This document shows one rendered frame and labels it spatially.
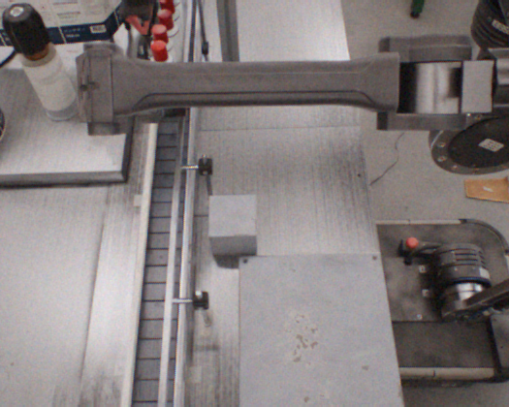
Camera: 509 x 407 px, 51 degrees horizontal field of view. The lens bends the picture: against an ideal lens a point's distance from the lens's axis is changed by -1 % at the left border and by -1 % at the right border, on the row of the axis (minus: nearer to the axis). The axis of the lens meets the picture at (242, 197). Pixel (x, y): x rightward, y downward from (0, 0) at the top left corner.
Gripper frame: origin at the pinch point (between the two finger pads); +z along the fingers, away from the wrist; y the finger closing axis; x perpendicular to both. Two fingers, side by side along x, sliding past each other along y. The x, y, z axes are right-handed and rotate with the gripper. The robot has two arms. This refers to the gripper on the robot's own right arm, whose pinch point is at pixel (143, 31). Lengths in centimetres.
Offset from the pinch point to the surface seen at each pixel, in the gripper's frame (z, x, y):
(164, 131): 14.0, 4.5, 19.7
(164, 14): -6.8, 6.4, 2.6
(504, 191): 100, 126, -17
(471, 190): 100, 113, -18
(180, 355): 15, 12, 74
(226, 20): -2.4, 20.2, 0.3
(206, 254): 20, 15, 50
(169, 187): 14.4, 6.9, 35.8
